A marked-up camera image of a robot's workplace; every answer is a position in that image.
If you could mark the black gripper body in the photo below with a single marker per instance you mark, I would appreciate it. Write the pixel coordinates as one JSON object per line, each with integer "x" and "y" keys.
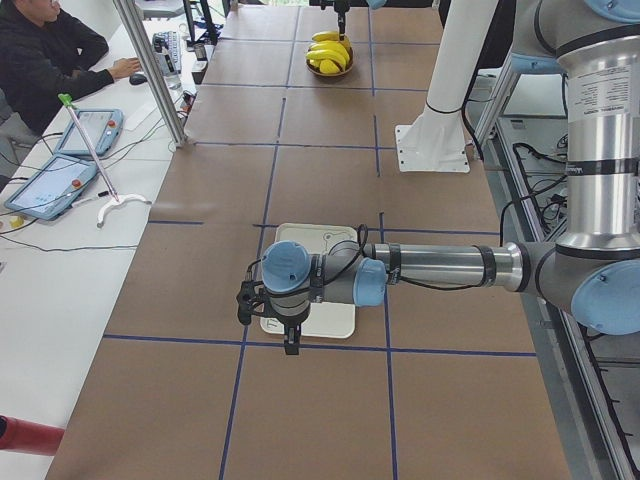
{"x": 290, "y": 323}
{"x": 341, "y": 8}

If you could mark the computer keyboard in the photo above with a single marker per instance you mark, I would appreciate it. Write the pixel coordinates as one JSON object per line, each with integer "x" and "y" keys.
{"x": 167, "y": 50}

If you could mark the red fire extinguisher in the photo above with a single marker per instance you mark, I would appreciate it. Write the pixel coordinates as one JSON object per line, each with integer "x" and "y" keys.
{"x": 27, "y": 437}

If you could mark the teach pendant far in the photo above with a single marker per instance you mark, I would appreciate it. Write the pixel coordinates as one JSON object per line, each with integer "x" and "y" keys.
{"x": 102, "y": 126}

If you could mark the woven wicker basket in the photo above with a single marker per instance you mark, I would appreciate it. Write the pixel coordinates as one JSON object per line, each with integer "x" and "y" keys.
{"x": 348, "y": 68}

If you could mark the person in black hoodie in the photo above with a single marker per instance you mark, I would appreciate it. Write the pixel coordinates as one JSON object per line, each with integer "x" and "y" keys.
{"x": 46, "y": 52}

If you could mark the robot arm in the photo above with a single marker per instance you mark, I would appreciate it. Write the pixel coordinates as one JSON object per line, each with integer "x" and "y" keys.
{"x": 376, "y": 4}
{"x": 590, "y": 272}

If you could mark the white bear tray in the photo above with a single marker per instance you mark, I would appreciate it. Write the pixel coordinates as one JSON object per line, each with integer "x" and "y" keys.
{"x": 330, "y": 320}

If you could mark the small metal cup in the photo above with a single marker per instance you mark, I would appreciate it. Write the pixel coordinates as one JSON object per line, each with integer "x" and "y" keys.
{"x": 200, "y": 52}

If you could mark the yellow banana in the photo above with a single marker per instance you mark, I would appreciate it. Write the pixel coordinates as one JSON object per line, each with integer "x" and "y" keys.
{"x": 328, "y": 54}
{"x": 331, "y": 45}
{"x": 326, "y": 36}

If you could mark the aluminium frame post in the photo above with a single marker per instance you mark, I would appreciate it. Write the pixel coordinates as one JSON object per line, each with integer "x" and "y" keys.
{"x": 167, "y": 100}

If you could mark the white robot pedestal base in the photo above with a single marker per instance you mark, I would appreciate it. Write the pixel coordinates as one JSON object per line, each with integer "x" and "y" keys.
{"x": 435, "y": 141}

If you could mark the teach pendant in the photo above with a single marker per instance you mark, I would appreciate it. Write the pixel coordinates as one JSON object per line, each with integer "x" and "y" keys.
{"x": 102, "y": 126}
{"x": 49, "y": 192}

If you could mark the yellow starfruit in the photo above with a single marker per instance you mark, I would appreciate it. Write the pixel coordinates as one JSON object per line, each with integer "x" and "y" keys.
{"x": 325, "y": 67}

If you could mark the pink reacher stick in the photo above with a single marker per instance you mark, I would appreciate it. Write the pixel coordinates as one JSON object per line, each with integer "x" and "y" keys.
{"x": 116, "y": 200}

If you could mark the black computer mouse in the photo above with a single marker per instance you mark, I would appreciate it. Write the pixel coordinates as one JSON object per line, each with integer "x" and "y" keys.
{"x": 137, "y": 79}

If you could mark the teach pendant near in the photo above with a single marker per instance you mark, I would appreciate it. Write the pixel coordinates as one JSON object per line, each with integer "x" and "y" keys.
{"x": 49, "y": 192}

